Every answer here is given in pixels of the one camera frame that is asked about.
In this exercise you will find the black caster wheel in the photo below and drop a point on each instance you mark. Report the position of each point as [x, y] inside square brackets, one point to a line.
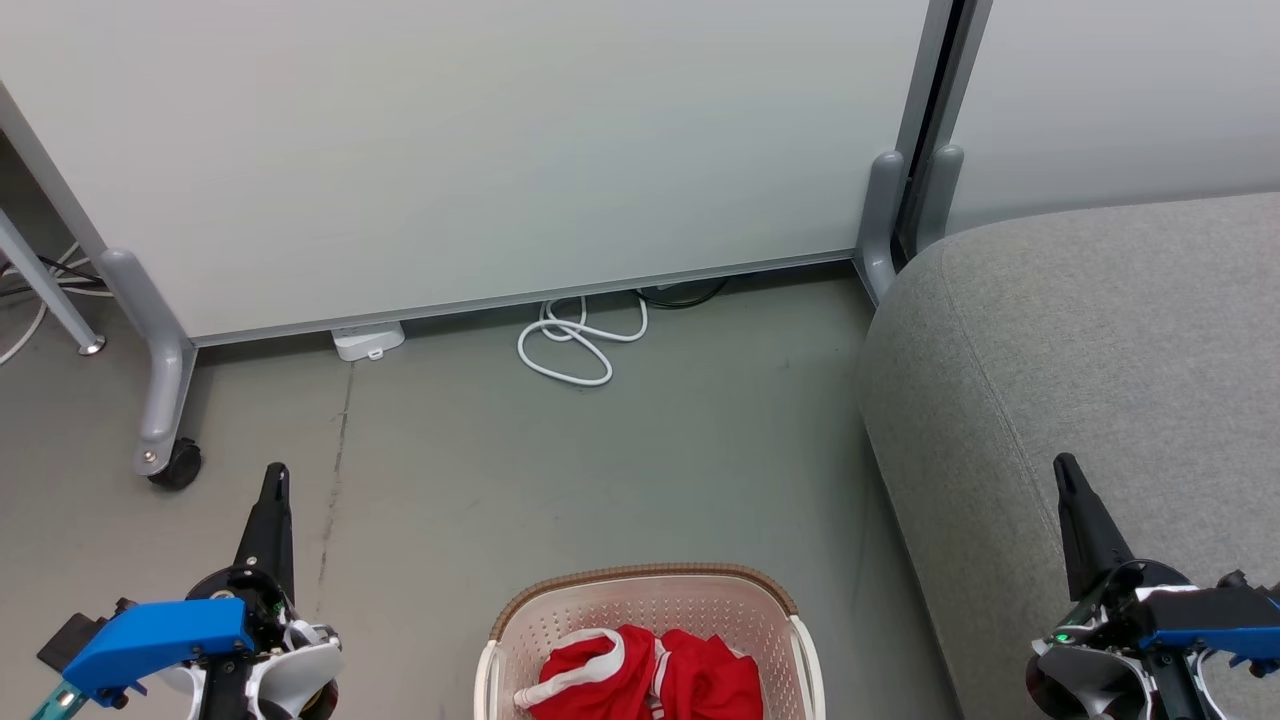
[178, 466]

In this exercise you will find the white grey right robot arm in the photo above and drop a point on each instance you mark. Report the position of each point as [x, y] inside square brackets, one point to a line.
[1085, 680]

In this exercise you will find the grey upright partition foot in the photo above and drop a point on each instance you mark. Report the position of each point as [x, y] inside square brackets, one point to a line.
[880, 220]
[940, 195]

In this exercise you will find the grey partition foot with caster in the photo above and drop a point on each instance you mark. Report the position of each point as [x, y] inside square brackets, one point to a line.
[160, 370]

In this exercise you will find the grey fabric sofa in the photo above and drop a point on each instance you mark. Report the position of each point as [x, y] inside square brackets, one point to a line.
[1080, 360]

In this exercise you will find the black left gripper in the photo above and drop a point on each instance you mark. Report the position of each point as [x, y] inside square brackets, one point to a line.
[255, 590]

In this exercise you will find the red garment with white cuff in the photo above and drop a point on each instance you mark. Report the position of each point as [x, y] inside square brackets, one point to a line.
[590, 675]

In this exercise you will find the narrow white partition panel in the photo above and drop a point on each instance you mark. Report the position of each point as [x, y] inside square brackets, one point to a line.
[1120, 100]

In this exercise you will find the small white plastic box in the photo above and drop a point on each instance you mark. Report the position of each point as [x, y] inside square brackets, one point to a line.
[368, 341]

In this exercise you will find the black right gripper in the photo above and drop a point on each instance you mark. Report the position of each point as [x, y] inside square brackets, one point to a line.
[1110, 605]

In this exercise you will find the beige perforated laundry basket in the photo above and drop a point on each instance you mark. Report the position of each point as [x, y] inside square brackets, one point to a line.
[650, 600]

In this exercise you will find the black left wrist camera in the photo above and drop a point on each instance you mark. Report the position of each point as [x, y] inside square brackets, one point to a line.
[65, 635]

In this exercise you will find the grey metal table leg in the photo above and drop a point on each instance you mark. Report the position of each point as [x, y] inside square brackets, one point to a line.
[50, 290]

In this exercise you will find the wide white partition panel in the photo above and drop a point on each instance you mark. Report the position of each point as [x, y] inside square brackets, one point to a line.
[480, 150]

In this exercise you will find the blue right camera mount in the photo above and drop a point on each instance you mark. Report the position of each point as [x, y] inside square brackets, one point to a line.
[1220, 610]

